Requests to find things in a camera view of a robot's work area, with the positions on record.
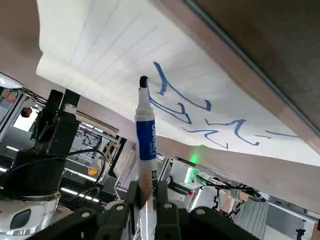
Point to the blue and white marker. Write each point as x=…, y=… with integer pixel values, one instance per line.
x=146, y=140

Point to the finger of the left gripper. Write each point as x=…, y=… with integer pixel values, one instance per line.
x=71, y=97
x=55, y=100

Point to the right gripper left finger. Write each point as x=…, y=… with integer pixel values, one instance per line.
x=100, y=225

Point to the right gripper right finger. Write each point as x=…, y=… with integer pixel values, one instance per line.
x=190, y=225

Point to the lined paper notebook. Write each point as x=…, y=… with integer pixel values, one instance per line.
x=125, y=62

